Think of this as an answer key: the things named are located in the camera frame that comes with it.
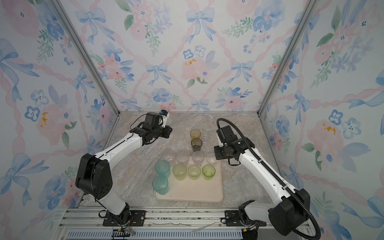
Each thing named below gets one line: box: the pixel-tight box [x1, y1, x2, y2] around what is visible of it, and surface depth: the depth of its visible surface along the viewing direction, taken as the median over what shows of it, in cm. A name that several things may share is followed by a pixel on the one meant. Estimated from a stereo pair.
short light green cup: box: [187, 164, 201, 180], surface depth 85 cm
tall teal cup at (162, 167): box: [155, 159, 171, 179], surface depth 86 cm
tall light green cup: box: [172, 163, 187, 181], surface depth 89 cm
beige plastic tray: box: [154, 160, 224, 203], surface depth 84 cm
